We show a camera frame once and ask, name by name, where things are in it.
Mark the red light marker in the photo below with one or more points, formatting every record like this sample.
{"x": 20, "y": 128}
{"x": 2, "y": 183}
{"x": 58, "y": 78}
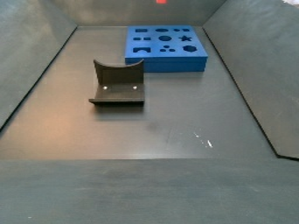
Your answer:
{"x": 161, "y": 1}

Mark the blue shape sorter box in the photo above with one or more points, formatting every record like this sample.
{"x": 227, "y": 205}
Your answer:
{"x": 169, "y": 48}

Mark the black curved holder stand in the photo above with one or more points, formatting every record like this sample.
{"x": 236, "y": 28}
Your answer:
{"x": 120, "y": 84}

